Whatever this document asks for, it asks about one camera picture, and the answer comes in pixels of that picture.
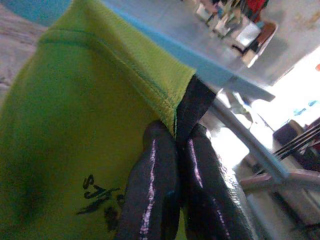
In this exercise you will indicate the light blue folding table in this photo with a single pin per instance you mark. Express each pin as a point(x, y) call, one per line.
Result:
point(200, 67)

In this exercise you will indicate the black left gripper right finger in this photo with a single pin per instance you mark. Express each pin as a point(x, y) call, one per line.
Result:
point(210, 200)

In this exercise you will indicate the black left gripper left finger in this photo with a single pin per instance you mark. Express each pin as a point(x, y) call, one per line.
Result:
point(150, 187)

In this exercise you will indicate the white plastic storage basket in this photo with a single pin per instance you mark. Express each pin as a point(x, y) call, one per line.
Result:
point(250, 35)

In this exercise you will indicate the black metal drying rack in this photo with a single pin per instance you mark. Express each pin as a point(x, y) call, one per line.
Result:
point(295, 145)

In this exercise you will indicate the neon green black-trimmed shirt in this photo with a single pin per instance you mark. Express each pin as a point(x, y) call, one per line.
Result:
point(75, 112)

